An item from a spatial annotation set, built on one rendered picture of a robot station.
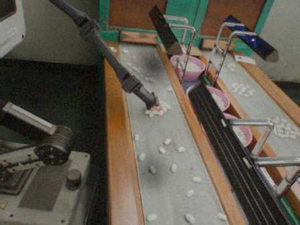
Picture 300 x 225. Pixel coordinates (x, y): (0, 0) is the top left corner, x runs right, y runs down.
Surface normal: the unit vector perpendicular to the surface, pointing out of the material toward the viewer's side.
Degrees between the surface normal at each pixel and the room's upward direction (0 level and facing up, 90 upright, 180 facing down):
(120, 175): 0
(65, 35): 90
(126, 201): 0
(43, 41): 90
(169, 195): 0
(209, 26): 90
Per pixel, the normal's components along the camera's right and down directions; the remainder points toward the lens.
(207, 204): 0.16, -0.79
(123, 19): 0.17, 0.61
